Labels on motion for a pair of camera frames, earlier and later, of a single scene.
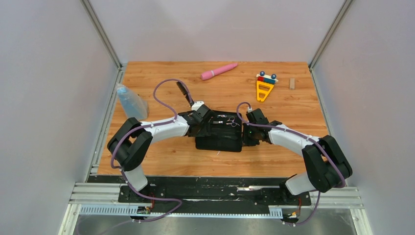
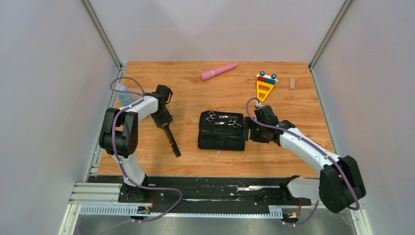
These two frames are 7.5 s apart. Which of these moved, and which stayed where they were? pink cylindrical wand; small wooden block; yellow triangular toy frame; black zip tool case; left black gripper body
Moved: left black gripper body
Stayed: black zip tool case; small wooden block; pink cylindrical wand; yellow triangular toy frame
